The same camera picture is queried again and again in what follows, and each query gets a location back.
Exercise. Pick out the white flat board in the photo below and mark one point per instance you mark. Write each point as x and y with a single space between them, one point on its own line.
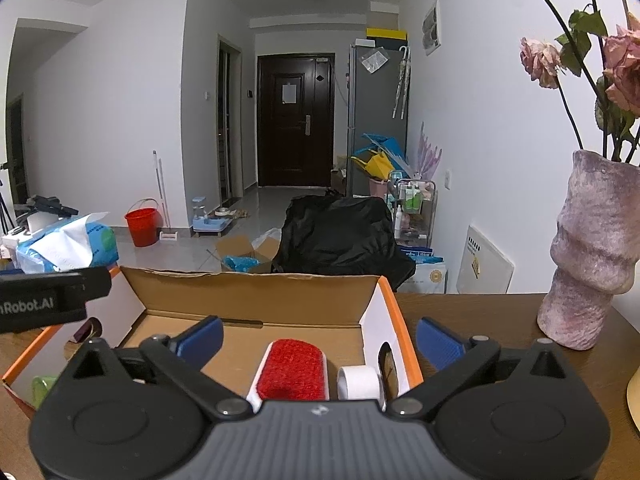
485 265

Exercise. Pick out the white mop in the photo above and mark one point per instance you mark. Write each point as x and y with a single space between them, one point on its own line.
169 235

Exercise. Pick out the white paper notice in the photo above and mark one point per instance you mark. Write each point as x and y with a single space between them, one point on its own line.
290 93

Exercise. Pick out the clear plastic bag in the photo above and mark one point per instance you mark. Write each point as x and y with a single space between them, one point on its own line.
374 61

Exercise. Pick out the black cloth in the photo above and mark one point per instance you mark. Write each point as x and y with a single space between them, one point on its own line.
340 240

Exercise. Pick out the red cardboard box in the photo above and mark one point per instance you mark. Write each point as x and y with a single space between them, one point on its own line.
250 300

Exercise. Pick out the white plastic bag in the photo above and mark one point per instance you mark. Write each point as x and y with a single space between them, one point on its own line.
270 237

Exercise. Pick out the trolley cart with bottles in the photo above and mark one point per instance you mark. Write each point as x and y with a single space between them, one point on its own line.
412 200

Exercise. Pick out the dark wooden door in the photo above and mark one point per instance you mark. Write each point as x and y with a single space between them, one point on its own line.
272 150

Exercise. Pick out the bunch of dried pink roses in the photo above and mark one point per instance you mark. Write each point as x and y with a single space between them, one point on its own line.
622 65

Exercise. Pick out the pet bowl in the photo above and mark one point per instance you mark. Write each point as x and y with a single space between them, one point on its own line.
227 211

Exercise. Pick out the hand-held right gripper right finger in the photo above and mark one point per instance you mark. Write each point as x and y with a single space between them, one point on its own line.
440 342

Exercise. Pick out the folded umbrella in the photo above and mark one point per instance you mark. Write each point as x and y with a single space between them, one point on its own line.
401 85

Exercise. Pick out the interior door frame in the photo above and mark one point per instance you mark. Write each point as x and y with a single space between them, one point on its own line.
222 110

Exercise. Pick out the white wall panel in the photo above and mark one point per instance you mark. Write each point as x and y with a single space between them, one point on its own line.
431 30

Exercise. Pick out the grey cabinet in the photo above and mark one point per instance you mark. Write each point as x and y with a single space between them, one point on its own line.
370 105

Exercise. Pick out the red and white lint brush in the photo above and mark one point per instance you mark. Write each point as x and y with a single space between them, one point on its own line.
290 365

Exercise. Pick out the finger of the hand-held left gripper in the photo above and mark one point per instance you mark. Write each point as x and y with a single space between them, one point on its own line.
97 282

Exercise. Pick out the blue tissue pack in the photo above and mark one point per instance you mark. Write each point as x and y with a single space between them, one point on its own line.
95 245

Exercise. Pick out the yellow bag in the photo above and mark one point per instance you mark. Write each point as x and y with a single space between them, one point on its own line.
377 164

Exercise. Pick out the clear food container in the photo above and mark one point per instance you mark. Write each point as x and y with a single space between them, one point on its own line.
12 245

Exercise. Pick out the pink bucket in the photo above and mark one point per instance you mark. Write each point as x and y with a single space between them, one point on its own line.
378 186

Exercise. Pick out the pink ceramic vase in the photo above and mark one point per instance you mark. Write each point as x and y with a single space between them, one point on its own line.
585 260

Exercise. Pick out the purple decorative feathers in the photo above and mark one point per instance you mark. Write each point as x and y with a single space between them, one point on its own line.
427 157

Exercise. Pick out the red bucket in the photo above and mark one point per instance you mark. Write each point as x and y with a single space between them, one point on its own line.
142 225

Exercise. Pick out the white wall socket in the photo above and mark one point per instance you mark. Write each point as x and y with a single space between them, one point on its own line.
448 180

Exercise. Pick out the white tape roll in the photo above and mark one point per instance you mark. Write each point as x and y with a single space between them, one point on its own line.
357 382

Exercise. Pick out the blue pet water dispenser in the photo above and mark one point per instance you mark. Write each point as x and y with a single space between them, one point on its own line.
205 222

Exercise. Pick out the yellow and black box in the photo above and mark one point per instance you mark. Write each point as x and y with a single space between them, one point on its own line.
385 33

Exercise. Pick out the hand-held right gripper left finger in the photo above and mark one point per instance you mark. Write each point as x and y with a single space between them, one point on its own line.
200 340

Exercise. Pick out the blue plastic bag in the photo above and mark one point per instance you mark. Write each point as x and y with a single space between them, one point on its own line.
240 262

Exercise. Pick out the open brown cardboard box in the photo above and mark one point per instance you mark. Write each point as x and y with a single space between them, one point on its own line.
240 247

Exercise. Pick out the white sack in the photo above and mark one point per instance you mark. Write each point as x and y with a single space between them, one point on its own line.
425 275

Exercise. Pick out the white paper roll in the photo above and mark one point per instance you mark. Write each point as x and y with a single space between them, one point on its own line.
40 222

